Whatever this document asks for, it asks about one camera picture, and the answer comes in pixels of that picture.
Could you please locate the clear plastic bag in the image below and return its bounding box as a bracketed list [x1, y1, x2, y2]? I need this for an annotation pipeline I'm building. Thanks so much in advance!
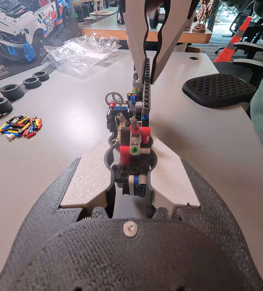
[44, 33, 121, 76]

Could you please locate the pile of small lego pins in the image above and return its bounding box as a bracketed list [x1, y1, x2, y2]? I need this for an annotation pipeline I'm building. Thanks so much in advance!
[0, 115, 43, 140]

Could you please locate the black honeycomb armrest pad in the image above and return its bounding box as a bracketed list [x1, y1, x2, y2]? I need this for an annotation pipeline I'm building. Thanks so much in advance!
[182, 73, 257, 108]

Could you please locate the wooden desk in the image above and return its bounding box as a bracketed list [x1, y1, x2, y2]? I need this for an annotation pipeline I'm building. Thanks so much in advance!
[78, 7, 212, 45]

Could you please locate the black device with green light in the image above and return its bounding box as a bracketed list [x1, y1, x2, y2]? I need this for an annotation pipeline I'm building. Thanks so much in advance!
[73, 5, 91, 23]

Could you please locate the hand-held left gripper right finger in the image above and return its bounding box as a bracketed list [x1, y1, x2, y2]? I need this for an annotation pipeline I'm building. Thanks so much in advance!
[146, 135, 201, 209]

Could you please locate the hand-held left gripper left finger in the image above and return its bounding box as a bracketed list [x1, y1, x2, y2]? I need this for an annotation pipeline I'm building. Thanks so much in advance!
[60, 134, 119, 209]

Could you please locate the person's right forearm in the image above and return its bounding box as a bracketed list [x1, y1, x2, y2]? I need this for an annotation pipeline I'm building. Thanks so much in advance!
[226, 0, 263, 18]

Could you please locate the lego set box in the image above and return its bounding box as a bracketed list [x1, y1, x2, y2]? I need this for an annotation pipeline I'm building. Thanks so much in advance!
[0, 0, 80, 82]

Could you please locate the black office chair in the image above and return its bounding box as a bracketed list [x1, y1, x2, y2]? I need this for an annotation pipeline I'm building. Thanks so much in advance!
[233, 17, 263, 85]
[229, 12, 244, 34]

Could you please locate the orange traffic cone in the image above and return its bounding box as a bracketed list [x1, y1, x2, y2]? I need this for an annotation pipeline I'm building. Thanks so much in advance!
[213, 16, 252, 63]

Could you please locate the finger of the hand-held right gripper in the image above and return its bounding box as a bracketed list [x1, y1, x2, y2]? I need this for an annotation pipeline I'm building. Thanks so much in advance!
[151, 0, 193, 85]
[124, 0, 150, 84]

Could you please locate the lego car chassis assembly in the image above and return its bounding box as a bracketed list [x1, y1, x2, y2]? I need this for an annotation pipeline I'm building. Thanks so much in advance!
[105, 58, 152, 197]

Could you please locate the wooden gear model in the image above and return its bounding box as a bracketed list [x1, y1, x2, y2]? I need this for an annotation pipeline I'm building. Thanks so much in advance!
[192, 0, 214, 33]

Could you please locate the wooden phone stand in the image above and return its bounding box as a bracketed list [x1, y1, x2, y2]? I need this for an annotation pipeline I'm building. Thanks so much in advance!
[89, 0, 115, 16]

